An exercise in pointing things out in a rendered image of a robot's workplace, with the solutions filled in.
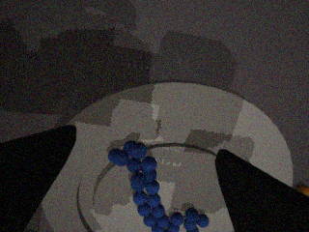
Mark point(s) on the grey round bead board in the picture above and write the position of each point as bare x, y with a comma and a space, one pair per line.
183, 124

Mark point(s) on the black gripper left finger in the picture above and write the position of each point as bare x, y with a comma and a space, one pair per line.
28, 167

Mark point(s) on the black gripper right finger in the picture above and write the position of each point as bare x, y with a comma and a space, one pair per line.
257, 202

